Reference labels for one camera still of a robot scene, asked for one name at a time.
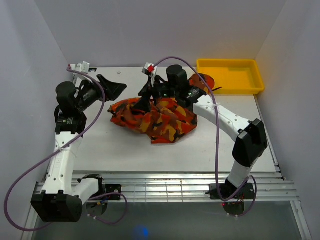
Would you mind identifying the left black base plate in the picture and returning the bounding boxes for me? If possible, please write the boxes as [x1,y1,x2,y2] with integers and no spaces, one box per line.
[102,184,122,201]

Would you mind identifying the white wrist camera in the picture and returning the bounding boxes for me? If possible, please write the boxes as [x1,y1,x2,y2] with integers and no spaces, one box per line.
[142,62,158,86]
[68,61,90,74]

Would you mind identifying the yellow plastic tray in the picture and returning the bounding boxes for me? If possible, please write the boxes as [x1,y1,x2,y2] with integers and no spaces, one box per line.
[196,58,265,95]

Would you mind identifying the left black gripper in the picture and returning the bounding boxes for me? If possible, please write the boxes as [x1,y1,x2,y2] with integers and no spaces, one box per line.
[75,74,127,113]

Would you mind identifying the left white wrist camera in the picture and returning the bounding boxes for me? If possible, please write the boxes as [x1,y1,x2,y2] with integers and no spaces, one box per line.
[68,61,90,74]

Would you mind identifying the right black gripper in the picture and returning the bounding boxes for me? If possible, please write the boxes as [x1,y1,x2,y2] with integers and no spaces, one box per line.
[133,76,180,113]

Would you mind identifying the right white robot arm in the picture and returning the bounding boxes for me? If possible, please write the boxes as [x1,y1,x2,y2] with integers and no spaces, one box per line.
[132,63,268,201]

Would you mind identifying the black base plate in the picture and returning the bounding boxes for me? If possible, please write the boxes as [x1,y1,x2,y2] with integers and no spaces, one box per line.
[102,184,122,201]
[205,183,255,200]

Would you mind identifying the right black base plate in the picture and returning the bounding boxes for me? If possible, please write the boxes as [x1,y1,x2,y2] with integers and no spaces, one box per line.
[205,183,255,200]

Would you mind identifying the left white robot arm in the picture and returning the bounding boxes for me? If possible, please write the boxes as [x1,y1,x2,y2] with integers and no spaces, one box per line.
[31,74,127,223]

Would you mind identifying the orange camouflage trousers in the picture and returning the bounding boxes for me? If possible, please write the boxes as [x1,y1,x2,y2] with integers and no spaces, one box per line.
[107,72,223,145]

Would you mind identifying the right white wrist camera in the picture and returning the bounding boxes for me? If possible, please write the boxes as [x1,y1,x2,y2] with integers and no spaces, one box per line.
[142,62,158,86]

